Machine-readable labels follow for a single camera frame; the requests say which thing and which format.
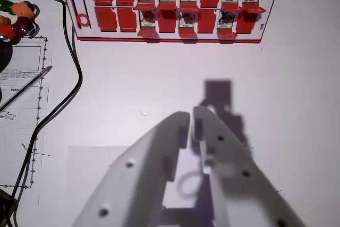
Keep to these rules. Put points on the printed paper form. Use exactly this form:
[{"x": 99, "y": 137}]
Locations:
[{"x": 18, "y": 136}]

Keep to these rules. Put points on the black device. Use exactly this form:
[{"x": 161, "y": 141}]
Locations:
[{"x": 6, "y": 208}]

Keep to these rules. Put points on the clear ballpoint pen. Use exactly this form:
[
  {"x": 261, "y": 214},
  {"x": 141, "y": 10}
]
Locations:
[{"x": 26, "y": 88}]

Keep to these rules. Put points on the red and white game board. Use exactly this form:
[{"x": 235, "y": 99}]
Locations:
[{"x": 170, "y": 6}]

